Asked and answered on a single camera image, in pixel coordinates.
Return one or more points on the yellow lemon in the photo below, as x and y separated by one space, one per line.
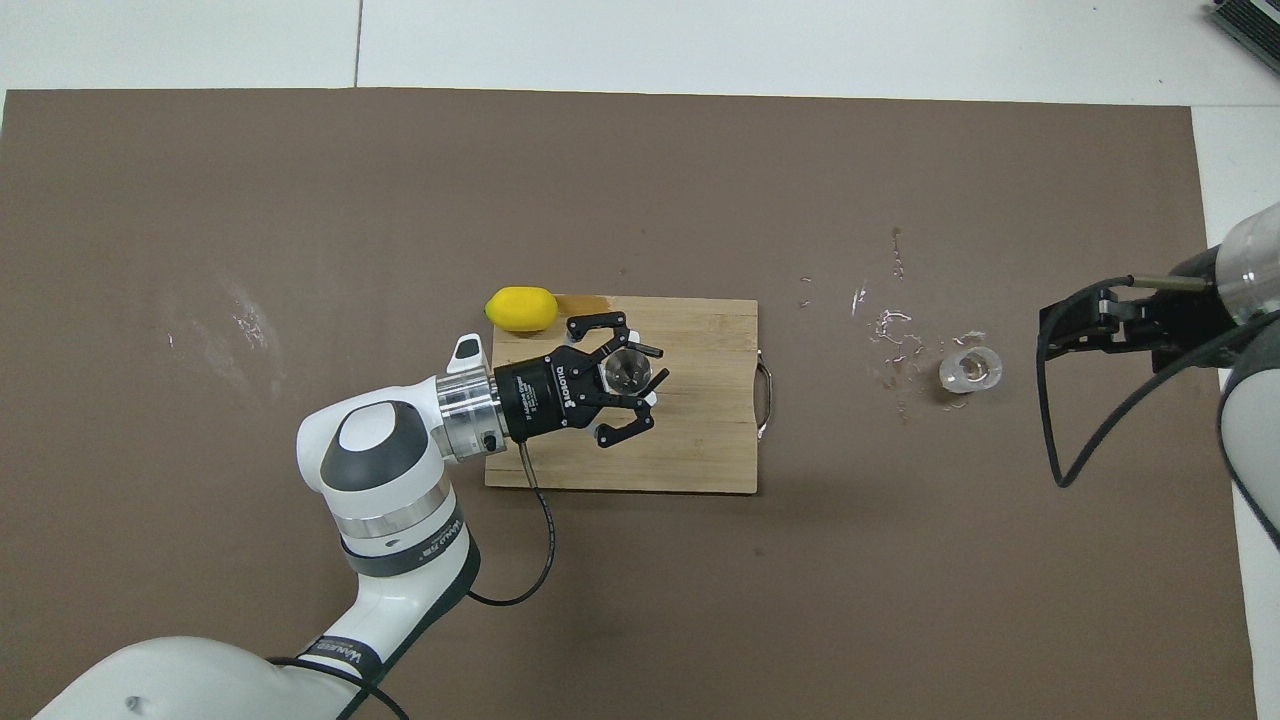
520 308

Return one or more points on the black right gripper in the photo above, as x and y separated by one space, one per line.
1195 318

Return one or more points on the clear glass cup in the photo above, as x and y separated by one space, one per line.
970 370

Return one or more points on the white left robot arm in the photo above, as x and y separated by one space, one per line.
380 450

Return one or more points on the brown table mat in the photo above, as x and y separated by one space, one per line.
640 600

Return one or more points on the wooden cutting board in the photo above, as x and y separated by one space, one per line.
700 450

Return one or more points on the steel jigger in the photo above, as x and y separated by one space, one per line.
628 372

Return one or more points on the grey ribbed device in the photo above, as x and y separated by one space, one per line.
1255 25

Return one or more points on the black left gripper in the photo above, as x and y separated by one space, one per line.
540 395

